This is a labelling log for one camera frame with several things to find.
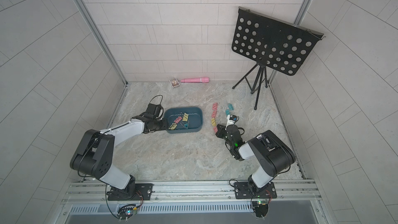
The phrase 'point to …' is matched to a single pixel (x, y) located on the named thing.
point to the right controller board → (260, 207)
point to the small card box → (174, 82)
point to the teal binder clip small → (227, 112)
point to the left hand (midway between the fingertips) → (169, 122)
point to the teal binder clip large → (186, 125)
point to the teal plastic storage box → (196, 117)
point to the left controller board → (125, 211)
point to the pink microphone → (203, 80)
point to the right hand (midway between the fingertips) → (216, 125)
